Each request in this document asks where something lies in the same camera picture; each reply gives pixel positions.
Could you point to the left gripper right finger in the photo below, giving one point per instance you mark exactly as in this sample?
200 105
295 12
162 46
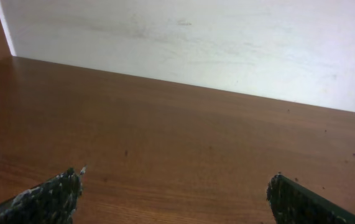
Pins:
292 203

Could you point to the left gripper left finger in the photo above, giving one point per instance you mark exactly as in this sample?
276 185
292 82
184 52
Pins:
51 202

